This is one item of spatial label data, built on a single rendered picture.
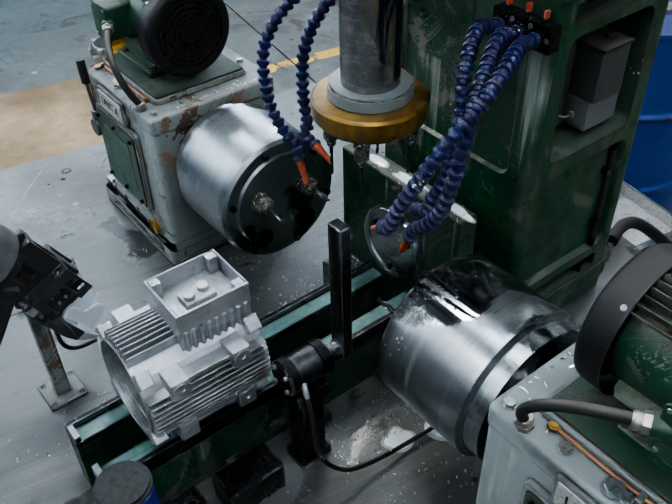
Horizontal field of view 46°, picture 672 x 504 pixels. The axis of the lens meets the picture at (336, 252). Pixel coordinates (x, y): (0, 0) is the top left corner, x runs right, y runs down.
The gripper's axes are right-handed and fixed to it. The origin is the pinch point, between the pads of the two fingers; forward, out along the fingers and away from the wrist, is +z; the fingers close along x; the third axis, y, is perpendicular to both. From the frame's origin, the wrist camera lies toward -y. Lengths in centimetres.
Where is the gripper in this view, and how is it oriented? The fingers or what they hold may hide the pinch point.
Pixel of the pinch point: (87, 335)
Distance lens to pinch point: 121.1
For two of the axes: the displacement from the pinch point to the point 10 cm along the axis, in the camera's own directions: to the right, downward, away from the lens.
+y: 6.7, -7.4, 0.8
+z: 4.1, 4.6, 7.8
